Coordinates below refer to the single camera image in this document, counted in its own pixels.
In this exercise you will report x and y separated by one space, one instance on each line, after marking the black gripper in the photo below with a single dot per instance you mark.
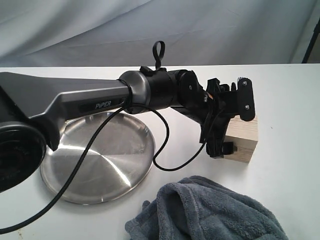
207 108

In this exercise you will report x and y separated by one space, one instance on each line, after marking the light wooden cube block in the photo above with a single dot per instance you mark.
244 136

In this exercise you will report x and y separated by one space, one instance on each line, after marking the grey-blue fleece towel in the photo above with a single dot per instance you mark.
197 208

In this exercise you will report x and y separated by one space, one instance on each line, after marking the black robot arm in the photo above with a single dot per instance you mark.
34 109

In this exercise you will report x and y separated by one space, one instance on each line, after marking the round stainless steel plate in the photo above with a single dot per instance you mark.
117 161

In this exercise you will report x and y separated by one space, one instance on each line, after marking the black backdrop stand pole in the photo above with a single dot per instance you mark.
311 41

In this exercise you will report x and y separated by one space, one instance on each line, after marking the grey backdrop cloth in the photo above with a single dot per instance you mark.
109 33

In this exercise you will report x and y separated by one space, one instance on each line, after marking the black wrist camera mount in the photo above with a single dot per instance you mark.
243 95

